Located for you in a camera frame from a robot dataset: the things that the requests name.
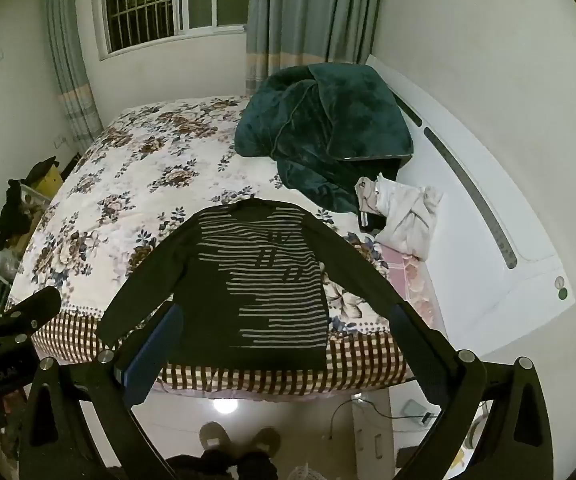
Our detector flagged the yellow box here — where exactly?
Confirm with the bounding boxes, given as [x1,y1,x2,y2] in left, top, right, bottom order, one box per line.
[30,164,65,201]

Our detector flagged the grey power adapter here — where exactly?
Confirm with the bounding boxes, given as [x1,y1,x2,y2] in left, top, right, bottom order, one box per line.
[400,399,434,427]

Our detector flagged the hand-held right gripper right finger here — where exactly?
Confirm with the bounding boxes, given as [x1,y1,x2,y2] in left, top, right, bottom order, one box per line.
[387,304,555,480]

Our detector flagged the black clothes pile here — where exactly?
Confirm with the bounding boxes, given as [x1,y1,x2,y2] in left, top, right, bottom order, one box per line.
[0,156,59,251]

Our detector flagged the person's grey shoe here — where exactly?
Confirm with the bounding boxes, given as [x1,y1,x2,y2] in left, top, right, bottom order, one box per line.
[199,421,234,461]
[249,427,282,461]

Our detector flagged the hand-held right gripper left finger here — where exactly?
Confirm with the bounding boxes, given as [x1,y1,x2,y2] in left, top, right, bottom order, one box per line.
[18,302,184,480]

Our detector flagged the grey blue curtain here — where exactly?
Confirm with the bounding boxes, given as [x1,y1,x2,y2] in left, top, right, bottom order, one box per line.
[38,0,104,153]
[244,0,386,97]

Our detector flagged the white headboard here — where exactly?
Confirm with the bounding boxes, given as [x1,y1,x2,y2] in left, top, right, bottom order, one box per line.
[363,55,576,361]

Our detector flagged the dark green fleece blanket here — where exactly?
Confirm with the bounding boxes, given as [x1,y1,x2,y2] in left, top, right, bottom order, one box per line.
[234,62,415,215]

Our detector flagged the crumpled white beige clothes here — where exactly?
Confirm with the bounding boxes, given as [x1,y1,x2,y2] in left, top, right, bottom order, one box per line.
[355,173,444,262]

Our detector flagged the floral bedspread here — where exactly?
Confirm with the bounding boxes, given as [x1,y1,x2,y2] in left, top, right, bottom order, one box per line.
[5,95,444,398]

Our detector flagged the barred window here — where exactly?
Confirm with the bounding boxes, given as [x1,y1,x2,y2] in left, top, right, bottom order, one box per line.
[99,0,249,56]

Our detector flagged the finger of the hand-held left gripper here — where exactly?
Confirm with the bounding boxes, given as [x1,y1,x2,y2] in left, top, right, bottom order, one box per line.
[0,286,64,347]

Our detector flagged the black floor cable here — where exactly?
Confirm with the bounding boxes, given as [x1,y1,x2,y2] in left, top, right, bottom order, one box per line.
[329,399,441,442]

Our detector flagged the pink floral pillow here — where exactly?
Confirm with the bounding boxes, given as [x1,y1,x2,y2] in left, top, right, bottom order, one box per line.
[383,247,449,341]

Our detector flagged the small black device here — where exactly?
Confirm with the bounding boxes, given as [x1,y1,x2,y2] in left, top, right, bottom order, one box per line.
[358,211,386,233]

